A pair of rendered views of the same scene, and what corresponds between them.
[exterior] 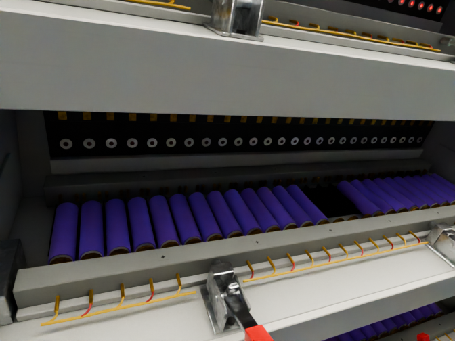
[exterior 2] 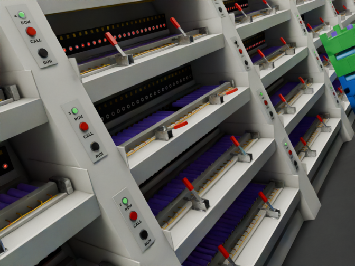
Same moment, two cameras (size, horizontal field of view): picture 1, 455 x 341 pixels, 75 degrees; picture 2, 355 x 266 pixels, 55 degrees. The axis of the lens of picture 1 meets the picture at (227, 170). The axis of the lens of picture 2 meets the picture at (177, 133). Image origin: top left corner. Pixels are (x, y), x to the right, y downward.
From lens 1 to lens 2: 64 cm
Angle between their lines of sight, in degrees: 25
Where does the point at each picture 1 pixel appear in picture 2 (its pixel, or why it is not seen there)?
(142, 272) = (138, 139)
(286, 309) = (180, 131)
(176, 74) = (124, 78)
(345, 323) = (199, 131)
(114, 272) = (132, 140)
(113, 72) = (114, 82)
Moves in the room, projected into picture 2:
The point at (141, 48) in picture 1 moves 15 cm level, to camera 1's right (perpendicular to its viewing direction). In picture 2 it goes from (118, 75) to (171, 50)
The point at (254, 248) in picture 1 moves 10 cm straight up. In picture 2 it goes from (161, 123) to (142, 87)
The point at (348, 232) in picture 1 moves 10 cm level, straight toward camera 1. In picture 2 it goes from (184, 109) to (187, 110)
